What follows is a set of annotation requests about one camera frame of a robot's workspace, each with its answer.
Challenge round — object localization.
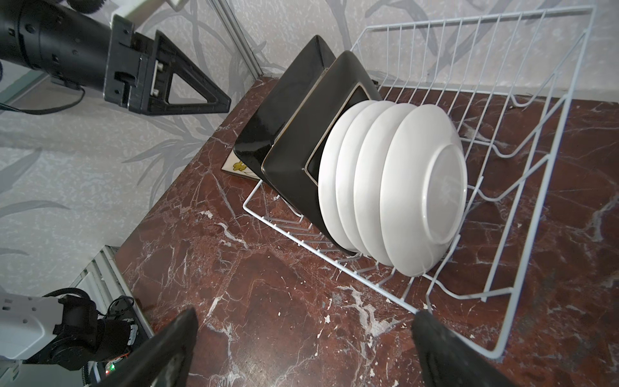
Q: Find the white round plate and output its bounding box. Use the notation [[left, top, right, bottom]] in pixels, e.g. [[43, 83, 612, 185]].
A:
[[380, 104, 467, 277], [353, 101, 417, 267], [321, 101, 395, 255], [318, 100, 377, 253]]

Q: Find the square floral plate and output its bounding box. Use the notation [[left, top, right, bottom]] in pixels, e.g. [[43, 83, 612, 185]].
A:
[[233, 35, 335, 180], [221, 151, 260, 181]]

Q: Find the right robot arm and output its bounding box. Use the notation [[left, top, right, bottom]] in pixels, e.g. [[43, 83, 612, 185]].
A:
[[1, 288, 512, 386]]

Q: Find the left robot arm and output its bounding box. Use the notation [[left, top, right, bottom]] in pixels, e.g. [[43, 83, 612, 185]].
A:
[[1, 1, 231, 116]]

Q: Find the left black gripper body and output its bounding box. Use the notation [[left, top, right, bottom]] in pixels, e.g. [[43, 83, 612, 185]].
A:
[[103, 15, 160, 115]]

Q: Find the white wire dish rack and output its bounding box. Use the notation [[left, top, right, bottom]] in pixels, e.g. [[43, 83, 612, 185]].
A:
[[243, 5, 596, 359]]

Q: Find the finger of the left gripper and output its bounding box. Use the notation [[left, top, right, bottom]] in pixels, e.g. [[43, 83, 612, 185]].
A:
[[144, 31, 231, 115]]

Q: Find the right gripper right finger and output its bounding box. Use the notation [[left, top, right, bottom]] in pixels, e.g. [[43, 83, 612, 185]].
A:
[[411, 311, 514, 386]]

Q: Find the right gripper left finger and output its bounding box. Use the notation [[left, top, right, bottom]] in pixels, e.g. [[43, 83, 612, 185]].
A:
[[97, 307, 198, 386]]

